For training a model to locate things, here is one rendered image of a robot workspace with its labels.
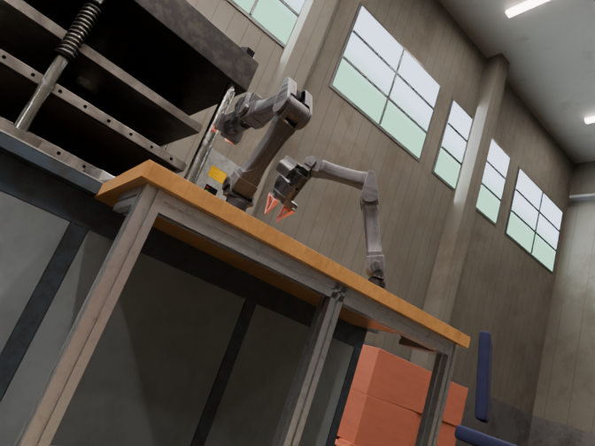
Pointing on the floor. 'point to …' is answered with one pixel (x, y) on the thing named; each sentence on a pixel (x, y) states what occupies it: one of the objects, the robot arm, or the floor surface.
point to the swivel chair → (482, 397)
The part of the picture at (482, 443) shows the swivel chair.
